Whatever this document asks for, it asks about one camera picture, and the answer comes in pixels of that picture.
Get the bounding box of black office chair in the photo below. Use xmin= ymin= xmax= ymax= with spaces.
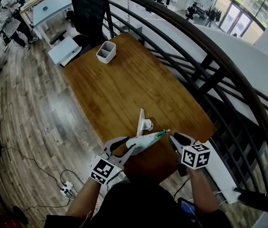
xmin=66 ymin=0 xmax=109 ymax=55

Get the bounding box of person's left forearm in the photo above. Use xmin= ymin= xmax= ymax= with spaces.
xmin=66 ymin=176 xmax=102 ymax=220

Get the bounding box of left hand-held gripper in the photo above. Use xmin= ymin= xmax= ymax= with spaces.
xmin=90 ymin=136 xmax=136 ymax=185

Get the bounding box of black floor cable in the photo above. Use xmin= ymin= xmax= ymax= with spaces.
xmin=2 ymin=145 xmax=65 ymax=190

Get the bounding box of pale patterned zipper pouch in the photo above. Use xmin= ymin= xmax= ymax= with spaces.
xmin=126 ymin=128 xmax=172 ymax=156

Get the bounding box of person's right forearm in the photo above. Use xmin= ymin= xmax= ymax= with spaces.
xmin=187 ymin=167 xmax=220 ymax=215

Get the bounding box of light wooden table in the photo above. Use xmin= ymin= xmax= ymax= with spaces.
xmin=19 ymin=0 xmax=62 ymax=18

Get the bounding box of white office table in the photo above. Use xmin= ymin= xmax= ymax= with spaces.
xmin=32 ymin=0 xmax=74 ymax=34

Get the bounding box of black round floor base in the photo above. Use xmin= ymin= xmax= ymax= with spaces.
xmin=12 ymin=205 xmax=29 ymax=226

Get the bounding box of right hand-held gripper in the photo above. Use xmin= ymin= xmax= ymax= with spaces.
xmin=169 ymin=132 xmax=211 ymax=177

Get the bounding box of glass entrance door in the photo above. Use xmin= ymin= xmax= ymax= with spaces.
xmin=219 ymin=2 xmax=253 ymax=39

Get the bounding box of white phone stand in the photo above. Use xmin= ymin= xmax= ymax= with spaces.
xmin=143 ymin=119 xmax=154 ymax=131

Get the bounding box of white power strip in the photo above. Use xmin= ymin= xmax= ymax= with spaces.
xmin=60 ymin=180 xmax=74 ymax=198

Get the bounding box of white low cabinet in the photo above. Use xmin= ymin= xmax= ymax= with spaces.
xmin=47 ymin=36 xmax=82 ymax=67

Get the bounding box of blue screen handheld device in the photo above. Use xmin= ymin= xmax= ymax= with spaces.
xmin=176 ymin=197 xmax=196 ymax=216

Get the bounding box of person's black shirt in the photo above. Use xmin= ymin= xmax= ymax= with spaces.
xmin=44 ymin=181 xmax=233 ymax=228

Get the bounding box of white two-slot pen holder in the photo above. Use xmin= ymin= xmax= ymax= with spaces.
xmin=96 ymin=41 xmax=117 ymax=64

